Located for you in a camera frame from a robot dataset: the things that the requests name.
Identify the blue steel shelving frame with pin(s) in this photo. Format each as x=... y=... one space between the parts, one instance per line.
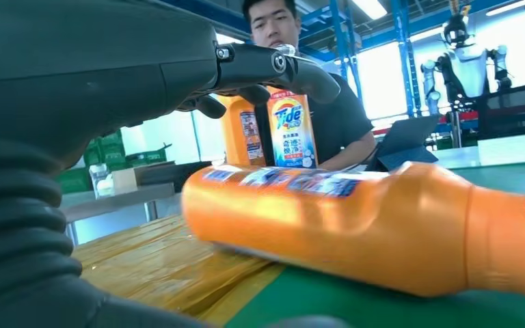
x=403 y=54

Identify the white side table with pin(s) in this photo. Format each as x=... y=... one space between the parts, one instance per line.
x=117 y=199

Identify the green crate stack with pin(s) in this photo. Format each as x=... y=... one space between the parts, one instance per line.
x=108 y=154

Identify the ceiling light tube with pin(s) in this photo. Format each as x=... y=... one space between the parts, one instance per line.
x=511 y=7
x=370 y=8

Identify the clear plastic jar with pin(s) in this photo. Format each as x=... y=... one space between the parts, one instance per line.
x=101 y=181

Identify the yellow plastic sheet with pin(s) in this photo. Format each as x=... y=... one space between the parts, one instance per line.
x=163 y=267

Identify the blue tablet case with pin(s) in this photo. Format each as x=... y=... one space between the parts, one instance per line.
x=403 y=140

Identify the white desk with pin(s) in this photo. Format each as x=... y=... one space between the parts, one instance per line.
x=507 y=149

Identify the person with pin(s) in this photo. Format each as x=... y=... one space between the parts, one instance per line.
x=339 y=117

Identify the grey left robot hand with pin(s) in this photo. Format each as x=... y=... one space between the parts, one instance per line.
x=86 y=68

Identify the white humanoid robot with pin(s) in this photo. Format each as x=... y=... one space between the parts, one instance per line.
x=468 y=68

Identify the small cardboard box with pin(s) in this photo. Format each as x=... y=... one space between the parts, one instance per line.
x=124 y=181

